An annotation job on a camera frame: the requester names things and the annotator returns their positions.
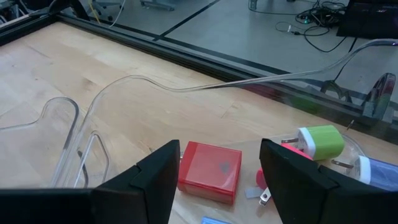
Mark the green wall charger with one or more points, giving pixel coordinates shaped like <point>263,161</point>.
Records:
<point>323,141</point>

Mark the blue grey floor foot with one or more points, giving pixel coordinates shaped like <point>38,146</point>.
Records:
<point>157,4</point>

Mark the light blue box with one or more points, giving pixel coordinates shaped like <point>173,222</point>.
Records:
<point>214,221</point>

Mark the red box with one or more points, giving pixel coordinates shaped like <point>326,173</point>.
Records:
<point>210,172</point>

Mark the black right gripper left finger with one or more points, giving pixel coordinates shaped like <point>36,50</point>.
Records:
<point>124,202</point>

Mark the red wall charger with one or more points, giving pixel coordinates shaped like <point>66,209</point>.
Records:
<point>260,180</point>

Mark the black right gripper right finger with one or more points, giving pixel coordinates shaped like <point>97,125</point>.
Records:
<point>311,199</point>

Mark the black aluminium table frame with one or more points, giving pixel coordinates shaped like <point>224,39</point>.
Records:
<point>186,60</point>

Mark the purple wall charger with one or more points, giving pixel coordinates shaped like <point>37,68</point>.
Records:
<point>379,174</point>

